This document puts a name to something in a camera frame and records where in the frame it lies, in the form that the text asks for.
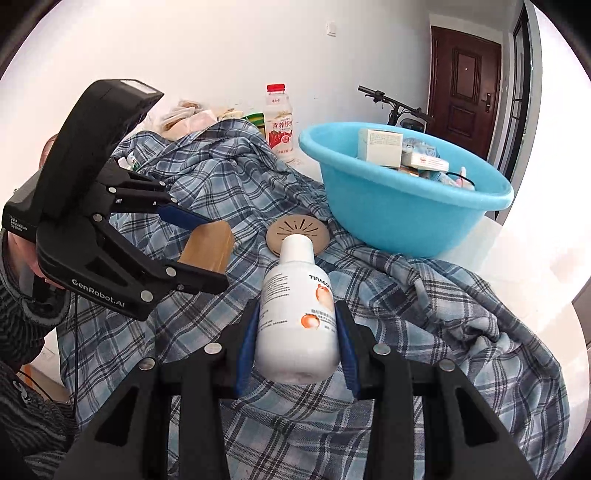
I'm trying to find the orange soap bar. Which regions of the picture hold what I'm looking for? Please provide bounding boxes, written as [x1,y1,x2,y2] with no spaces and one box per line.
[178,221,235,274]

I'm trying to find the white lotion bottle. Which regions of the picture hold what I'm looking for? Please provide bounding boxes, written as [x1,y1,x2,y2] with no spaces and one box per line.
[254,234,339,385]

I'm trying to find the left forearm striped sleeve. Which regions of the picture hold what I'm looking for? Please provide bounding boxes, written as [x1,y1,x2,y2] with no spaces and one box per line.
[0,227,80,480]

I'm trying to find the person's left hand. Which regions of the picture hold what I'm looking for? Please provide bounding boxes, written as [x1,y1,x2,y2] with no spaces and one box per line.
[8,133,66,292]

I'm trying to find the crumpled paper bags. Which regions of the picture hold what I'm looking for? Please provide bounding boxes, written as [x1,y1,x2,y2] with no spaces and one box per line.
[150,100,243,141]

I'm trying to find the blue plaid cloth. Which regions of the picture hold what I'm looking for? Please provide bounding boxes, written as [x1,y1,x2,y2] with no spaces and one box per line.
[60,120,569,479]

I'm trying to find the green yellow package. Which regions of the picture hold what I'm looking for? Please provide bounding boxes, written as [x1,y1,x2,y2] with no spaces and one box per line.
[243,112,266,136]

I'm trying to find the red cap milk bottle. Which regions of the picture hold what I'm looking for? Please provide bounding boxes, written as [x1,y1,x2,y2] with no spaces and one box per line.
[263,83,294,162]

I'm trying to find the tan round slotted disc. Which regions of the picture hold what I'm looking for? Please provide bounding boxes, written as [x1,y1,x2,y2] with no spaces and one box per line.
[266,214,329,256]

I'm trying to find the blue plastic basin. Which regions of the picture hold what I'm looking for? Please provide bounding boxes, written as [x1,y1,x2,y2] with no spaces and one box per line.
[298,122,514,257]

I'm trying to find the white square box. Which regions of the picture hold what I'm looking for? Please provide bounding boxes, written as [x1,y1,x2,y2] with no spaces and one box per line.
[358,128,403,169]

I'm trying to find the red white flat box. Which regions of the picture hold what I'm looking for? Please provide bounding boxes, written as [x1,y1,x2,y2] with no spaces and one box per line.
[401,150,449,172]

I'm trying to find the bicycle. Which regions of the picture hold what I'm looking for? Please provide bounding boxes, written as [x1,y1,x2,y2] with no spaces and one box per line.
[358,85,435,126]

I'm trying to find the dark wooden door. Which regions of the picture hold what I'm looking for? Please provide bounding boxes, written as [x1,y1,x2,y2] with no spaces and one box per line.
[427,26,502,159]

